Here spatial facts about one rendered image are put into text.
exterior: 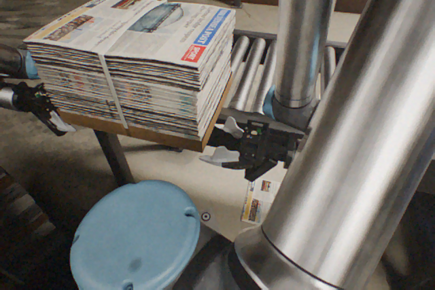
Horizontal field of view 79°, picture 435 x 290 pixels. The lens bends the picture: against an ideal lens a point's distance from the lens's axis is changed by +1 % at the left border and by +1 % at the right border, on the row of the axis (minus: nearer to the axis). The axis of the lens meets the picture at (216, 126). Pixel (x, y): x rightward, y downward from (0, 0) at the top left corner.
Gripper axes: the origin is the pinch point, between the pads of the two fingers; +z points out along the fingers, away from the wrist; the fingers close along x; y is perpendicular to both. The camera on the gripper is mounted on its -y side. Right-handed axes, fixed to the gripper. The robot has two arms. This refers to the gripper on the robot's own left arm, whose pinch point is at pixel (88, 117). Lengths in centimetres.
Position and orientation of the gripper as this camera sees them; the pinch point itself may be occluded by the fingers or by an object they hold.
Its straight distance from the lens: 81.1
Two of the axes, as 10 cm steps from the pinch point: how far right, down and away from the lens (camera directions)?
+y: 0.0, -7.2, -7.0
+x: 2.7, -6.7, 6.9
